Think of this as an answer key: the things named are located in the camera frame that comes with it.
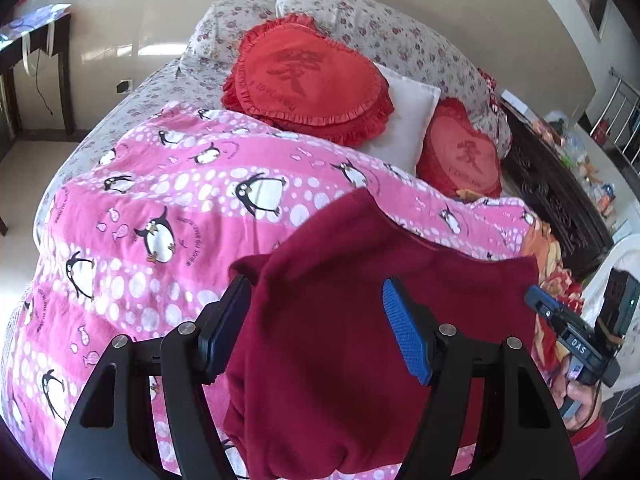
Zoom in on white plastic chair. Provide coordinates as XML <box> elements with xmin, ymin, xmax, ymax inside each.
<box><xmin>581</xmin><ymin>233</ymin><xmax>640</xmax><ymax>326</ymax></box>

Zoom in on white square pillow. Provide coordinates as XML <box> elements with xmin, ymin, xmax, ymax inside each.
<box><xmin>358</xmin><ymin>64</ymin><xmax>442</xmax><ymax>176</ymax></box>

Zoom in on pink penguin print blanket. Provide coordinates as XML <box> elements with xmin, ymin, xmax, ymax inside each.
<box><xmin>1</xmin><ymin>102</ymin><xmax>540</xmax><ymax>472</ymax></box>

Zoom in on black power cable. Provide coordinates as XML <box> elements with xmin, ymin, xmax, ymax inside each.
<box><xmin>34</xmin><ymin>49</ymin><xmax>54</xmax><ymax>117</ymax></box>

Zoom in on person's right hand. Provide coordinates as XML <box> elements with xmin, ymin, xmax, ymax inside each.
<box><xmin>550</xmin><ymin>354</ymin><xmax>602</xmax><ymax>432</ymax></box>

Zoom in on small red heart cushion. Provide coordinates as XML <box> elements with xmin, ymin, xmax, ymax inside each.
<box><xmin>416</xmin><ymin>98</ymin><xmax>501</xmax><ymax>200</ymax></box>

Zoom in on dark carved wooden headboard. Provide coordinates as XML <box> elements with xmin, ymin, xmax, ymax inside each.
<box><xmin>502</xmin><ymin>104</ymin><xmax>613</xmax><ymax>281</ymax></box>

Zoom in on floral small pillow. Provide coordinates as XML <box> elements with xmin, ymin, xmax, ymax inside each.
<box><xmin>180</xmin><ymin>0</ymin><xmax>276</xmax><ymax>78</ymax></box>

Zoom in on dark wooden side table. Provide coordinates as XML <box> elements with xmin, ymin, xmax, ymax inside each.
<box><xmin>1</xmin><ymin>3</ymin><xmax>76</xmax><ymax>136</ymax></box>

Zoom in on large red heart cushion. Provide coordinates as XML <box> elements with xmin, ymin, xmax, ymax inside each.
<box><xmin>221</xmin><ymin>14</ymin><xmax>394</xmax><ymax>148</ymax></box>

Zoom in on orange floral blanket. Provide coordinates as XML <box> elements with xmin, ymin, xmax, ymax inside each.
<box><xmin>521</xmin><ymin>217</ymin><xmax>584</xmax><ymax>378</ymax></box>

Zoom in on floral long pillow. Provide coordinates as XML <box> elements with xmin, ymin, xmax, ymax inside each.
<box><xmin>276</xmin><ymin>0</ymin><xmax>512</xmax><ymax>158</ymax></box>

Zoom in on dark red knit sweater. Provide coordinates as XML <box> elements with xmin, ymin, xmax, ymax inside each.
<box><xmin>224</xmin><ymin>190</ymin><xmax>538</xmax><ymax>479</ymax></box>

